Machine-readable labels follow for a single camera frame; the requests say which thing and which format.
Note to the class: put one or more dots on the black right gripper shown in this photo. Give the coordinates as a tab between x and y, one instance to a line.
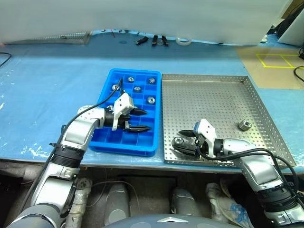
200	145

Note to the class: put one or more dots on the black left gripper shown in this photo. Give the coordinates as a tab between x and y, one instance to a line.
124	121

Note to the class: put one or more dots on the metal nut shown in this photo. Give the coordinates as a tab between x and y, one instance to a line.
137	89
115	87
245	125

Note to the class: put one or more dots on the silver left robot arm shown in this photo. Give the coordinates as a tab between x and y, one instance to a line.
78	128

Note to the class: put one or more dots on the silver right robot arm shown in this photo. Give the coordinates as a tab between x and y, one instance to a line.
237	145

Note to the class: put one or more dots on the blue compartment tray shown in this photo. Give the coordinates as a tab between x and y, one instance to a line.
142	142

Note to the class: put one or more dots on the metal nut in blue tray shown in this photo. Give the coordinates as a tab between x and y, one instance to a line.
137	89

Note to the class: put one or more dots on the grey rounded cylinder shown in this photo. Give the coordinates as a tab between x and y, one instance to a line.
116	204
183	204

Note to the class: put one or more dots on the white wrapped table leg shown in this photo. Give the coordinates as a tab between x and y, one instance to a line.
78	202
213	199

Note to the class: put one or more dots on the black clip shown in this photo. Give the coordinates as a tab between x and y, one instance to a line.
164	40
154	40
141	40

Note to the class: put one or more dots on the grey robot torso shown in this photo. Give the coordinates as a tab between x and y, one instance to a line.
166	222

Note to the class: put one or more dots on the white blue-stained wrapping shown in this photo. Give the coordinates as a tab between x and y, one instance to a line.
235	210

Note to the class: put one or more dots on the white tape roll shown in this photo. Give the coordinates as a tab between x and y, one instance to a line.
180	42

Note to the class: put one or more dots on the brown cardboard sheet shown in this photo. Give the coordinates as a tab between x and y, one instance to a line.
249	73

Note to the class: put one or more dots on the long perforated metal tray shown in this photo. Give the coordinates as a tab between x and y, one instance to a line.
52	38

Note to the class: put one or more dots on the white panel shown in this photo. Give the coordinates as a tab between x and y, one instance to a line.
292	34

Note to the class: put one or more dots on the black bag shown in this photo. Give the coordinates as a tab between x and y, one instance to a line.
285	26

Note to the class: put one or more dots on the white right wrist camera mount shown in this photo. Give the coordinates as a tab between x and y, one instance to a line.
206	128

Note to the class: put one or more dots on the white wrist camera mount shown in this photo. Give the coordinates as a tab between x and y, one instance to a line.
120	105
206	128

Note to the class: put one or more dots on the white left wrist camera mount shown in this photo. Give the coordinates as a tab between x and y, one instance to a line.
120	105

